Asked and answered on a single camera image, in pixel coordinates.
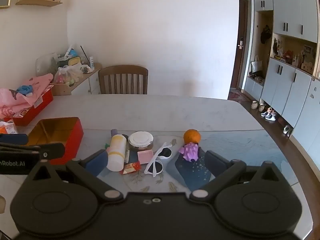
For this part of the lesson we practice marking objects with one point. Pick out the white sunglasses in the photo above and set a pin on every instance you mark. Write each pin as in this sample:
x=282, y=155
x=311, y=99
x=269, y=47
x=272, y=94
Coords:
x=155, y=166

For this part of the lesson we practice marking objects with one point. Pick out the white sideboard with wooden top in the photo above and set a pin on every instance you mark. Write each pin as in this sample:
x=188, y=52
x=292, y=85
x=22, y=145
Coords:
x=85, y=80

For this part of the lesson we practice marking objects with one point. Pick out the red box with pink cloth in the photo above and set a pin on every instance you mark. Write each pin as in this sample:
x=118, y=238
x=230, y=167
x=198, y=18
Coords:
x=27, y=92

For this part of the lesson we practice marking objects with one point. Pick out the light blue wall cabinet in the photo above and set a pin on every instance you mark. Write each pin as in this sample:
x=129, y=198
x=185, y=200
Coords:
x=290, y=92

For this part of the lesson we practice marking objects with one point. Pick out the white bottle with yellow band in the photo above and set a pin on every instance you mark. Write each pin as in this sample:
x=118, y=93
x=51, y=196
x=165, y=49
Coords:
x=117, y=152

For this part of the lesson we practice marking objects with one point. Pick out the round tin with white lid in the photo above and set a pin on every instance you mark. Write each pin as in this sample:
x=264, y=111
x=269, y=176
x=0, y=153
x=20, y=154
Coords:
x=140, y=139

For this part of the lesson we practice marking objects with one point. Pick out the purple toy figure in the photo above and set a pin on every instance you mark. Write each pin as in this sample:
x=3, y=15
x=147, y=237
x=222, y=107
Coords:
x=189, y=151

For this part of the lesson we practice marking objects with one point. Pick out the red snack packet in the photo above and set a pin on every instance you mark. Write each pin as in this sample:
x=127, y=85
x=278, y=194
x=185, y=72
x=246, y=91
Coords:
x=131, y=167

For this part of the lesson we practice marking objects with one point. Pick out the wooden wall shelf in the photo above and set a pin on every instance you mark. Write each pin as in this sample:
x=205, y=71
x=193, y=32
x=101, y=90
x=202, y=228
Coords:
x=40, y=2

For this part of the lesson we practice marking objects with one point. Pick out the red tin box gold inside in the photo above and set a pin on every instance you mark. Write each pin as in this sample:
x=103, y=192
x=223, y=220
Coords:
x=72, y=140

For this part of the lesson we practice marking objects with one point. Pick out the black hanging bag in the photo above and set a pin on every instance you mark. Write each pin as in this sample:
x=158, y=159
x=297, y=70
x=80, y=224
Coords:
x=265, y=35

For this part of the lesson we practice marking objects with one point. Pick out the orange and white packet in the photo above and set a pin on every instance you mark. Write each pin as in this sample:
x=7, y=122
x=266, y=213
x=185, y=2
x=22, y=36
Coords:
x=8, y=128

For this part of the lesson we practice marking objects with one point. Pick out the orange fruit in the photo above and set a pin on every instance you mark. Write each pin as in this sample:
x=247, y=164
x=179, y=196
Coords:
x=192, y=135

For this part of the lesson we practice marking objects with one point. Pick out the brown cardboard box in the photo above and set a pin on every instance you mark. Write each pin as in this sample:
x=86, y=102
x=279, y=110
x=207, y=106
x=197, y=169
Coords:
x=60, y=90

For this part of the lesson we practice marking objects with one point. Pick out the dark brown door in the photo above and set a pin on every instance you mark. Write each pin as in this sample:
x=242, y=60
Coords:
x=241, y=42

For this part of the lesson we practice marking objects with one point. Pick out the small white bottle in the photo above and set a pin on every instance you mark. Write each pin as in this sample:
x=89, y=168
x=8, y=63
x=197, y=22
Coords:
x=92, y=62

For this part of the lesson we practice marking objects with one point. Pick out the group of shelf ornaments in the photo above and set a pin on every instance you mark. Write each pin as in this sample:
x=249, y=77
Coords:
x=295, y=57

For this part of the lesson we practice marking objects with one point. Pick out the small white shoe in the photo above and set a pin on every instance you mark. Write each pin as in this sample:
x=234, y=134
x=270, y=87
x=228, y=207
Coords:
x=287, y=129

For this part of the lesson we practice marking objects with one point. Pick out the blue cloth item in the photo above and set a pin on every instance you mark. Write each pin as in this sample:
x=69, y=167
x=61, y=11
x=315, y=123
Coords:
x=25, y=89

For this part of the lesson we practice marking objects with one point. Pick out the pink plastic tray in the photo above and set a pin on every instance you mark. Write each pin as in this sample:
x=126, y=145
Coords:
x=145, y=157

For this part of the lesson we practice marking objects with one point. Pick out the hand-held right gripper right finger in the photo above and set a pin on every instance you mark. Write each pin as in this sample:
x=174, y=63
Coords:
x=216, y=163

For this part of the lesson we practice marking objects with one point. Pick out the purple capped small bottle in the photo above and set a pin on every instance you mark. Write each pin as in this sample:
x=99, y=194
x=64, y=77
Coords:
x=114, y=132

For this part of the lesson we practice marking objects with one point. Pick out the yellow and green tissue box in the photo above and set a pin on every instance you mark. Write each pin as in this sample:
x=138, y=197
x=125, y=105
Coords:
x=71, y=60

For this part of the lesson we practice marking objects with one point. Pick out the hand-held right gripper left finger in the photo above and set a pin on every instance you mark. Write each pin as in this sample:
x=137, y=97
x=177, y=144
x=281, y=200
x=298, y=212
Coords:
x=96, y=163

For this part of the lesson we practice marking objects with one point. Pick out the brown wooden chair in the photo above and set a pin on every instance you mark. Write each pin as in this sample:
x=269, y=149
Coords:
x=122, y=80

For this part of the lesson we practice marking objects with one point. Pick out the small green plastic piece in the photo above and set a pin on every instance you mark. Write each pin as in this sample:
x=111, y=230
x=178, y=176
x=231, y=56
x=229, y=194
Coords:
x=107, y=145

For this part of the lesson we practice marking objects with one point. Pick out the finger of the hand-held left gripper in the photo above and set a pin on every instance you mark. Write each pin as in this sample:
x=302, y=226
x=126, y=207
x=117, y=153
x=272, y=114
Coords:
x=15, y=139
x=53, y=150

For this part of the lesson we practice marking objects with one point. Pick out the clear glass jar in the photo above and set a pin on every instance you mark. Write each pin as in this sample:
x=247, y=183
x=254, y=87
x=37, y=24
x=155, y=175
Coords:
x=45, y=63

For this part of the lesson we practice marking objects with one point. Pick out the beige shoe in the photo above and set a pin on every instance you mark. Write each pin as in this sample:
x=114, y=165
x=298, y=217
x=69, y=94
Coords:
x=254, y=105
x=261, y=107

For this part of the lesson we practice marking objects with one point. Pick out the white tote bag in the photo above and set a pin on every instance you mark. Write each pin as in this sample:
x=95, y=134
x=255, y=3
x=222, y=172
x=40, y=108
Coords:
x=256, y=65

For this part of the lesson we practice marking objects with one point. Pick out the red cardboard box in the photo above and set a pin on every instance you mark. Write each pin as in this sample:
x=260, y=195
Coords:
x=37, y=107

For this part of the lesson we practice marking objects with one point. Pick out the black and white sneakers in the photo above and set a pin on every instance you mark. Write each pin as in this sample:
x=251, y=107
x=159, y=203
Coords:
x=268, y=116

